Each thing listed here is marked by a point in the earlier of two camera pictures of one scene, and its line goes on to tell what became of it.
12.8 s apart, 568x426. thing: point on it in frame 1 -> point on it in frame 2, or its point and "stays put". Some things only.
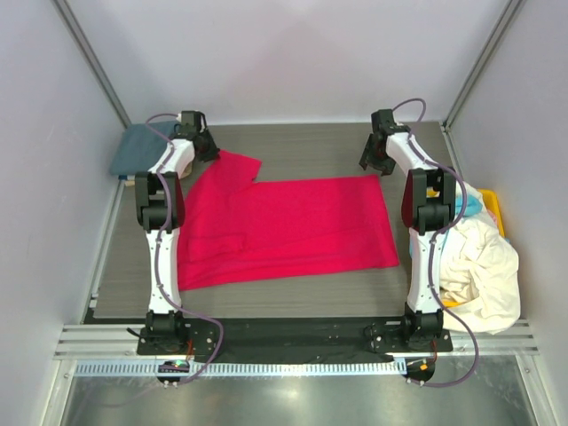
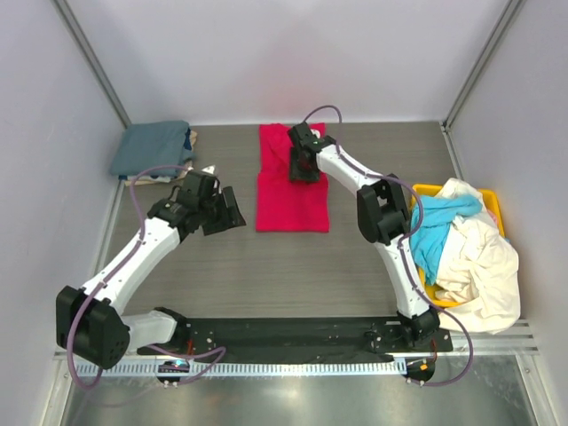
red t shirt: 232,229 -> 283,205
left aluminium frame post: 65,11 stays put
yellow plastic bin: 493,203 stays put
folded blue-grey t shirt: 141,147 stays put
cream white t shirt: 479,276 stays put
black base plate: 295,336 stays put
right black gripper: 376,158 -> 303,161
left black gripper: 209,148 -> 217,213
